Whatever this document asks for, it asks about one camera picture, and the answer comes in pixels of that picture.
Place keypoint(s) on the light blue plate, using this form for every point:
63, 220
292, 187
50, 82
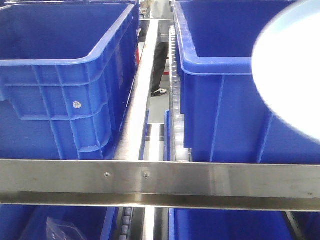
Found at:
286, 67

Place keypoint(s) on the roller conveyor track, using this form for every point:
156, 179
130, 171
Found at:
177, 123

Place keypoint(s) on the middle blue plastic crate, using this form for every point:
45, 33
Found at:
225, 119

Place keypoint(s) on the blue plastic crate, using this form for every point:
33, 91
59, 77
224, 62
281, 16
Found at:
66, 72
225, 119

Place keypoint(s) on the lower right blue crate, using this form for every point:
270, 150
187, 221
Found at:
209, 224

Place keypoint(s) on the left blue plastic crate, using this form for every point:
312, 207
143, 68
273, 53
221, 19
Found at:
66, 72

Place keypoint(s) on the person in black trousers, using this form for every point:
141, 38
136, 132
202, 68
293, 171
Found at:
160, 9

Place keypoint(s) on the clear plastic bag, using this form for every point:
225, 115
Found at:
62, 230

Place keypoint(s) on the lower left blue crate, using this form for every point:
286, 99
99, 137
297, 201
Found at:
32, 222

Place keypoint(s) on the steel divider rail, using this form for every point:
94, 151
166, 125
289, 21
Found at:
132, 137

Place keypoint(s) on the stainless steel shelf rail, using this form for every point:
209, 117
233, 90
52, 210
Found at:
267, 187

